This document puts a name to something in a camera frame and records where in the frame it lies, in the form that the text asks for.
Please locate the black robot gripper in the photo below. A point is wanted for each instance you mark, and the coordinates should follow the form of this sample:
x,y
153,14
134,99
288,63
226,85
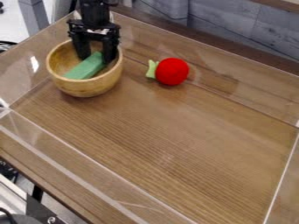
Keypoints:
x,y
105,33

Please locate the green rectangular block stick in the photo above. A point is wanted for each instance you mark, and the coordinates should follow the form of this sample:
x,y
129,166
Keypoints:
x,y
86,68

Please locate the light wooden bowl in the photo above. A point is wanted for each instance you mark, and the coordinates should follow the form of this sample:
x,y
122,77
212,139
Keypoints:
x,y
62,58

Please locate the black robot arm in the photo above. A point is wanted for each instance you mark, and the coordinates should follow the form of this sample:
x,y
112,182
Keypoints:
x,y
94,13

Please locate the red felt tomato toy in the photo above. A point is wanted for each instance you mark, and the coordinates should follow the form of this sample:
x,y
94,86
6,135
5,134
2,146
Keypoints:
x,y
169,71

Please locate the black table leg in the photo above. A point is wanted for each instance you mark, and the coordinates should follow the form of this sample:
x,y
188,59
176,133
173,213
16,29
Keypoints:
x,y
37,193

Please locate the grey post at back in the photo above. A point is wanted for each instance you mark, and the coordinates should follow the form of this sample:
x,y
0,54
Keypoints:
x,y
33,15

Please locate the clear acrylic tray enclosure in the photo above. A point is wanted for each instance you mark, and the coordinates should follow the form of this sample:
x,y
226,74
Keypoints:
x,y
200,153

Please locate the black bracket with bolt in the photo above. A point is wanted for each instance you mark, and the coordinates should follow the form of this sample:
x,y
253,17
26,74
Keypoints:
x,y
40,212

